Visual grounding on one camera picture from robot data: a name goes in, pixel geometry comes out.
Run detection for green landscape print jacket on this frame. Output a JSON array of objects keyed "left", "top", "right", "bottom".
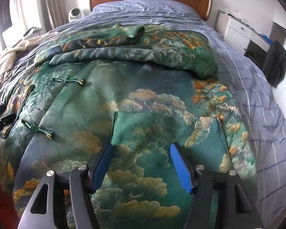
[{"left": 0, "top": 24, "right": 257, "bottom": 228}]

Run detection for cream knitted sweater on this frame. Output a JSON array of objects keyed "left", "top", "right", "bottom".
[{"left": 0, "top": 31, "right": 58, "bottom": 85}]

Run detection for blue plaid bed duvet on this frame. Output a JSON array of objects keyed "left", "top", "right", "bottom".
[{"left": 0, "top": 0, "right": 286, "bottom": 228}]

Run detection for orange knitted trousers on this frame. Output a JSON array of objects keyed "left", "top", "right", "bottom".
[{"left": 0, "top": 185, "right": 19, "bottom": 228}]

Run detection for beige curtain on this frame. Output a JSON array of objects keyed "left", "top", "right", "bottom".
[{"left": 45, "top": 0, "right": 68, "bottom": 30}]

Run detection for white round fan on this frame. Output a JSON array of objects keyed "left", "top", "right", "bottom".
[{"left": 68, "top": 8, "right": 82, "bottom": 22}]

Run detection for dark jacket on chair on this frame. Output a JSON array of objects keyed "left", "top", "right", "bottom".
[{"left": 261, "top": 41, "right": 286, "bottom": 88}]

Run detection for white desk with drawers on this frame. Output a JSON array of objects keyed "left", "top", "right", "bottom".
[{"left": 214, "top": 10, "right": 270, "bottom": 55}]

